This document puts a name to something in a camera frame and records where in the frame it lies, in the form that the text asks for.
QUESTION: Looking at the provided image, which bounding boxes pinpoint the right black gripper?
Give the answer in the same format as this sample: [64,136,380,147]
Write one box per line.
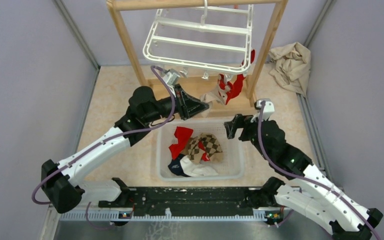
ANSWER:
[224,112,271,160]

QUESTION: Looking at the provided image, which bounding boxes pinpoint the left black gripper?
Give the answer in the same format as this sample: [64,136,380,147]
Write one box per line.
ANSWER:
[144,83,209,124]

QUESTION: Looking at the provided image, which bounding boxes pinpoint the cream thin sock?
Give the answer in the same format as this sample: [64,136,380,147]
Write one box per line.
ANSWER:
[199,74,233,118]

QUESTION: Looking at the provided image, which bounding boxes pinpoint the white plastic basket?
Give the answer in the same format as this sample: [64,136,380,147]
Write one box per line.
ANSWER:
[156,118,245,182]

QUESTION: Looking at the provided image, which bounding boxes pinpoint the brown argyle sock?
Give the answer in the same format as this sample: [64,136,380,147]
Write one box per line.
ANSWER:
[186,133,224,165]

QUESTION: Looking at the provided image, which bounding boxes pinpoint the navy santa sock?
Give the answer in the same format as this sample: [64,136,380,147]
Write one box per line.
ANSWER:
[167,157,189,177]

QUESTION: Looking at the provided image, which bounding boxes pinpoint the white sock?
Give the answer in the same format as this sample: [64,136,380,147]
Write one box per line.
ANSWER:
[179,155,219,178]

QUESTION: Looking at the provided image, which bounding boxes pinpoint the white clip drying hanger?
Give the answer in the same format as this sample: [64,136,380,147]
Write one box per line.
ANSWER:
[142,4,254,80]

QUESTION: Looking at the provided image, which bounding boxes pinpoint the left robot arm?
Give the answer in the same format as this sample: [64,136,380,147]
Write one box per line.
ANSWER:
[41,84,209,214]

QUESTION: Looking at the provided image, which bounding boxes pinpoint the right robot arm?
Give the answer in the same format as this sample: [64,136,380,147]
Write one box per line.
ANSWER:
[224,114,383,240]

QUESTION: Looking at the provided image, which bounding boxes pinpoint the wooden hanger stand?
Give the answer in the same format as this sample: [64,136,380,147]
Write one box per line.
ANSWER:
[106,0,288,117]

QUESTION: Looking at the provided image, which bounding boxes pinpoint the red santa sock left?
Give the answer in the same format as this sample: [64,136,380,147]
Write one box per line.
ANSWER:
[226,48,256,105]

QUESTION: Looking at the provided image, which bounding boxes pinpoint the beige crumpled cloth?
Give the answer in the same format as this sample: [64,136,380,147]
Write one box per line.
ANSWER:
[268,42,311,97]

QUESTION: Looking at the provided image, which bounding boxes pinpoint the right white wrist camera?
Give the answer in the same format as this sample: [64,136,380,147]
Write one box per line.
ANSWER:
[251,98,275,123]

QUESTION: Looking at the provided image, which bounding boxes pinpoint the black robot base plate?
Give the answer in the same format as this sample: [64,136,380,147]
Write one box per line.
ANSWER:
[89,186,292,223]

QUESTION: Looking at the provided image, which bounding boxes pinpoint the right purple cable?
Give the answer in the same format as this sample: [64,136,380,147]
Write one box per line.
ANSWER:
[257,100,383,240]

